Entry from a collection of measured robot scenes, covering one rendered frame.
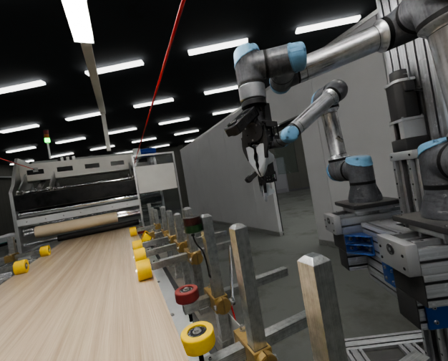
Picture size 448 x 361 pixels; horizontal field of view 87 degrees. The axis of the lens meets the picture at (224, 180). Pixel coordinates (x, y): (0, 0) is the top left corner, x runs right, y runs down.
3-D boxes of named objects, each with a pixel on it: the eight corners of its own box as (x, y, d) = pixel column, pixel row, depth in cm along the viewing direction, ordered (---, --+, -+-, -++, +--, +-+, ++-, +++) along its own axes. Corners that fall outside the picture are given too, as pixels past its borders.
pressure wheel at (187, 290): (199, 311, 86) (193, 280, 86) (205, 321, 79) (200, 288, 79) (177, 319, 83) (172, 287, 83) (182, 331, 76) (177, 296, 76)
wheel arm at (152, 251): (225, 235, 144) (224, 228, 144) (227, 236, 141) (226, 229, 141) (139, 257, 124) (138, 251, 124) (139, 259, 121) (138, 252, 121)
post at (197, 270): (206, 311, 107) (189, 206, 107) (209, 314, 103) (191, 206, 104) (199, 314, 105) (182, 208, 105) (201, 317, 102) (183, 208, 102)
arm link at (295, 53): (298, 54, 72) (263, 63, 74) (305, 32, 61) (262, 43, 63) (303, 79, 72) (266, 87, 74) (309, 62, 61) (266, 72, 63)
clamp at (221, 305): (217, 296, 91) (215, 283, 91) (232, 311, 78) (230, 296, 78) (204, 301, 88) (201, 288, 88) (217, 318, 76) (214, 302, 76)
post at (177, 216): (192, 298, 130) (179, 212, 130) (195, 301, 126) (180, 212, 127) (187, 300, 128) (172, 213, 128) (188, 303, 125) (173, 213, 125)
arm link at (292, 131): (363, 85, 116) (294, 147, 109) (348, 94, 127) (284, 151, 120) (348, 66, 115) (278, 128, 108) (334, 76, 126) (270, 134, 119)
